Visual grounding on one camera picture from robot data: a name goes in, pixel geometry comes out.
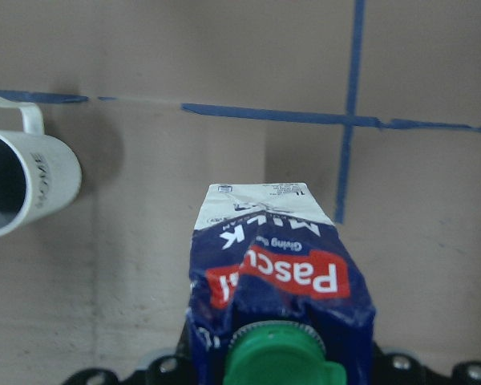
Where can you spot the blue white Pascual milk carton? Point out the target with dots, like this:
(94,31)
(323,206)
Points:
(276,298)

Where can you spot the white ceramic mug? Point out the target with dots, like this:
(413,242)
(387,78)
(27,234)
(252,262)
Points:
(39,174)

